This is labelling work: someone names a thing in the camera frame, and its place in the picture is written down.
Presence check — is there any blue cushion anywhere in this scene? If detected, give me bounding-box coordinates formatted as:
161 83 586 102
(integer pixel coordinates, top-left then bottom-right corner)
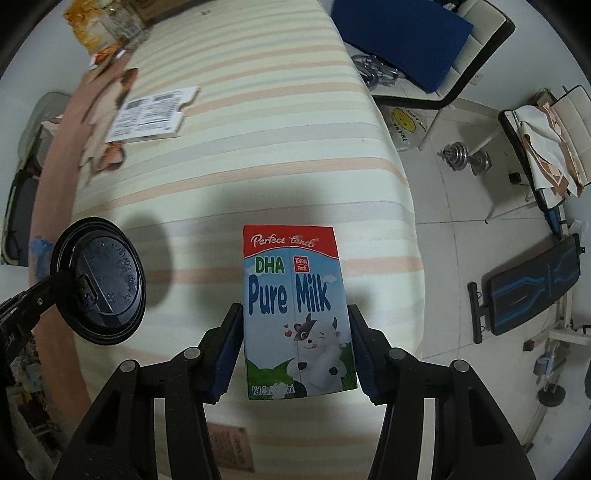
330 0 475 93

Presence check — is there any flat white printed box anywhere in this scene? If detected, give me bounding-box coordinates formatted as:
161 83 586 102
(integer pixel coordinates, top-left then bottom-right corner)
105 87 201 143

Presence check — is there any yellow snack bag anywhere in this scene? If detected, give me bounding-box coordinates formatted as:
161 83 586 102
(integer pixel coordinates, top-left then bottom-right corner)
63 0 116 54

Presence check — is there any striped tablecloth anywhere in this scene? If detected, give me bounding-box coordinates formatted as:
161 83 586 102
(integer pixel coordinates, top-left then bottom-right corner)
69 0 423 480

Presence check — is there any cardboard box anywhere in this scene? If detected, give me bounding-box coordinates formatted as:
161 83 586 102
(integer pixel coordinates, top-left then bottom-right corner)
129 0 171 24

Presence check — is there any black blue weight bench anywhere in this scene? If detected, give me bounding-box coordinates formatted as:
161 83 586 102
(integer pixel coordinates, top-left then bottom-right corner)
467 233 583 344

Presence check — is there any smiley print plastic bag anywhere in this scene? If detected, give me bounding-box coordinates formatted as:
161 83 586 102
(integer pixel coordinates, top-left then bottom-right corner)
385 106 432 153

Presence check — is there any milk carton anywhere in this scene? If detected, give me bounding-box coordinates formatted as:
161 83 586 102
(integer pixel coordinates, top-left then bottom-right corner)
242 224 358 401

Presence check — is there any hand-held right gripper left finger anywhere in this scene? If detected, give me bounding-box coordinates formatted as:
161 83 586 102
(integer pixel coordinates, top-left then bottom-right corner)
53 302 245 480

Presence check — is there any pink tablecloth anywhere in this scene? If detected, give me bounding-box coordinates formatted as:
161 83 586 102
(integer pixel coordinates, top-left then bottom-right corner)
28 60 134 416

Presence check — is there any brown cardboard piece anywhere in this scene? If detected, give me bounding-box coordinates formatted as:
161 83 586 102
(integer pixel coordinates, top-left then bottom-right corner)
205 422 252 474

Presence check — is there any small red packet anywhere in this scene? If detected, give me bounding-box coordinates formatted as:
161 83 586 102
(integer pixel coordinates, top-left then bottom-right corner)
90 44 127 68

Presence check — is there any beige cloth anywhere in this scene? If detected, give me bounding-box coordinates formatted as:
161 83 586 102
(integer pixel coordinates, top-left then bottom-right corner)
512 92 591 197

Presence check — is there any chrome dumbbell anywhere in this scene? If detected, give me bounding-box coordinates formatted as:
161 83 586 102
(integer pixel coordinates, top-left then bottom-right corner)
436 144 492 176

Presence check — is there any black cup lid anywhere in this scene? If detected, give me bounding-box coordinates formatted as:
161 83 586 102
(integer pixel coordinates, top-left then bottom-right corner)
48 217 147 345

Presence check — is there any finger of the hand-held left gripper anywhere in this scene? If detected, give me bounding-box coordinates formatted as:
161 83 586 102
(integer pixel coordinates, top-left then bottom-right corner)
0 272 96 328

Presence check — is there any white padded chair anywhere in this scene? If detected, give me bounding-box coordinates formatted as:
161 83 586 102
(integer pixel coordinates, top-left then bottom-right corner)
499 85 591 222

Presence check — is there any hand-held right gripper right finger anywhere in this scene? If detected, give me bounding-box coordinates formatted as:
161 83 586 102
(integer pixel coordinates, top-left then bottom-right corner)
346 305 536 480

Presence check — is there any black frame white chair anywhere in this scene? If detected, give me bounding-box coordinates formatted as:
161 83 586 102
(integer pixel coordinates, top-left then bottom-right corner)
351 0 516 112

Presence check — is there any clear glass bottle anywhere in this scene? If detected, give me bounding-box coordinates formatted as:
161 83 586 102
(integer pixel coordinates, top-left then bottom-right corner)
108 4 153 44

